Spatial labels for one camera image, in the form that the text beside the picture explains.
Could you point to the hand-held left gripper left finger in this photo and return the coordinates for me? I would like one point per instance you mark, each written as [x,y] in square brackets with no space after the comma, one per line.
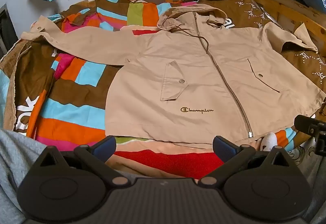
[108,144]

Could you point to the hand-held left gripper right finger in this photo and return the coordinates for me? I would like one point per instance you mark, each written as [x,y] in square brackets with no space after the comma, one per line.
[223,148]

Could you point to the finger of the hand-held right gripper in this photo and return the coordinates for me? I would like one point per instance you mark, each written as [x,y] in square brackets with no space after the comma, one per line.
[304,123]

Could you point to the beige hooded zip jacket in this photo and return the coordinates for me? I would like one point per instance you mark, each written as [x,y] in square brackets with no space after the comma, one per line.
[203,68]

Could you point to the patterned floral cloth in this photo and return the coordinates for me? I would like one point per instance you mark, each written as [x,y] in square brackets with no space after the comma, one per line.
[303,154]

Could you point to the white sock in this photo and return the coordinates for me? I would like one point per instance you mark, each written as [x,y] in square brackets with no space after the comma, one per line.
[269,141]

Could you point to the colourful striped printed blanket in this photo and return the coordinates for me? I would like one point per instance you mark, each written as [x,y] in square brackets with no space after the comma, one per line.
[76,117]

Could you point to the person's grey pants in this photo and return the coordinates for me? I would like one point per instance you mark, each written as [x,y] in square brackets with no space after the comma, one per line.
[15,162]

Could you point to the wooden bed frame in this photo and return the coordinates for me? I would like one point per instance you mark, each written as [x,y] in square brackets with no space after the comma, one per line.
[293,7]

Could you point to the dark object by wall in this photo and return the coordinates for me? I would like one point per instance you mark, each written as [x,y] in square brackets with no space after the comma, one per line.
[5,30]

